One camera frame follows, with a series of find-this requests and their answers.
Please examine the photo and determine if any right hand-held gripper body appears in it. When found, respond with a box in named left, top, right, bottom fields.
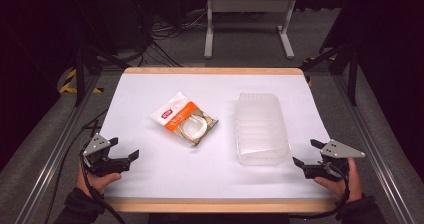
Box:
left=303, top=139, right=366, bottom=182

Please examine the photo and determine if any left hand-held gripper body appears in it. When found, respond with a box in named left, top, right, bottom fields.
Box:
left=82, top=133, right=131, bottom=178

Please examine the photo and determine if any clear plastic container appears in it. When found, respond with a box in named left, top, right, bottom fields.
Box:
left=233, top=91, right=292, bottom=167

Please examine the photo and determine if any orange and white snack packet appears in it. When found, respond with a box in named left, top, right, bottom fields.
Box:
left=150, top=90, right=220, bottom=149

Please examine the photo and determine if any person's left hand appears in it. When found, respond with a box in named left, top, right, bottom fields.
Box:
left=75, top=165, right=123, bottom=199

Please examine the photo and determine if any person's right hand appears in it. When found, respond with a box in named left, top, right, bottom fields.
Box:
left=313, top=157, right=364, bottom=205

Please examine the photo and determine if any yellow and black hazard tape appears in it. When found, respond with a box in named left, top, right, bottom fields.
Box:
left=58, top=68, right=104, bottom=95

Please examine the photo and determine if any black metal stand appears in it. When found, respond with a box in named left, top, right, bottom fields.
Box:
left=300, top=43, right=360, bottom=107
left=73, top=43, right=132, bottom=107

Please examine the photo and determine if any white metal stand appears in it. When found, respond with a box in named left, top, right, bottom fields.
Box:
left=203, top=0, right=299, bottom=60

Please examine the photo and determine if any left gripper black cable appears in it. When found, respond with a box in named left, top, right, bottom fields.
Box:
left=80, top=155, right=127, bottom=224

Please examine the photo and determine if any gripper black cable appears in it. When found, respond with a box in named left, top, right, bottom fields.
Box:
left=289, top=168, right=352, bottom=221
left=80, top=155, right=127, bottom=224

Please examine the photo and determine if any thin black cable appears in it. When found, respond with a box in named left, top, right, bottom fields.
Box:
left=44, top=108, right=110, bottom=224

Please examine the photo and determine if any aluminium frame rail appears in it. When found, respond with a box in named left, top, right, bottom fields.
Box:
left=13, top=73, right=102, bottom=224
left=332, top=73, right=418, bottom=224

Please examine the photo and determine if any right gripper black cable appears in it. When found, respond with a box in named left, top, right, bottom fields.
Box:
left=289, top=168, right=352, bottom=221

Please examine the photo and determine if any bundle of floor cables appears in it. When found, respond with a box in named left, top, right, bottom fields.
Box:
left=131, top=0, right=208, bottom=68

